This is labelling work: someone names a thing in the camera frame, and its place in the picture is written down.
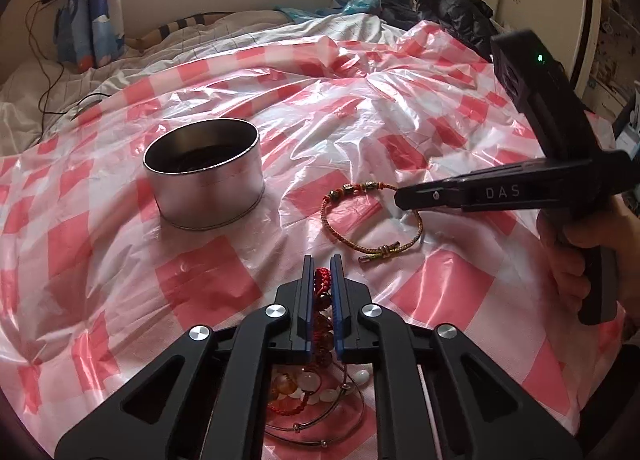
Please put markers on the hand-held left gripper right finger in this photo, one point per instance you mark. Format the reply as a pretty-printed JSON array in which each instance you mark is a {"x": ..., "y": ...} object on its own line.
[{"x": 336, "y": 300}]

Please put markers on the blue plastic bag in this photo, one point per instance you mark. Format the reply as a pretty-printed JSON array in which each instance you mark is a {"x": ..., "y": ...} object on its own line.
[
  {"x": 297, "y": 14},
  {"x": 360, "y": 4}
]

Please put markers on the round silver tin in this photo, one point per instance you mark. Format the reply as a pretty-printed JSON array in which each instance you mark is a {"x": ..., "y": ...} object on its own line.
[{"x": 210, "y": 190}]

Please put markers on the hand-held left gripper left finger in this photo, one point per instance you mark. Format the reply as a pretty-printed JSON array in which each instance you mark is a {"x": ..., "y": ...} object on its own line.
[{"x": 308, "y": 290}]

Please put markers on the red white checkered plastic sheet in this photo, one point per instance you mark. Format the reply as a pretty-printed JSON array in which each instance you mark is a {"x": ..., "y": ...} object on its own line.
[{"x": 350, "y": 115}]

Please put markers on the black jacket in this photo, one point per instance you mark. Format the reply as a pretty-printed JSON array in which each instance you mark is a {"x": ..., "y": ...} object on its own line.
[{"x": 450, "y": 5}]

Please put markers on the blue cartoon print curtain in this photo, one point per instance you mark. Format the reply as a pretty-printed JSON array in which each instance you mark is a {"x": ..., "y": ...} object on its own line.
[{"x": 95, "y": 5}]

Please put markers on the person's right hand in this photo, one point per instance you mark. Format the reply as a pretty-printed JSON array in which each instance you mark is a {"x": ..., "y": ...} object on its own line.
[{"x": 562, "y": 275}]

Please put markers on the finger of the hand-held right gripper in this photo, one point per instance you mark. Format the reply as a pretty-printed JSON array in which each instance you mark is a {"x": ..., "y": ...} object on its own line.
[{"x": 425, "y": 195}]

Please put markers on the white duvet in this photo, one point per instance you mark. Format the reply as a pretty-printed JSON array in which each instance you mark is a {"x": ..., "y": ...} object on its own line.
[{"x": 200, "y": 40}]

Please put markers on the striped plush pillow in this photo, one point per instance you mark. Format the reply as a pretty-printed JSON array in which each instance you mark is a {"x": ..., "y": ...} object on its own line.
[{"x": 170, "y": 28}]

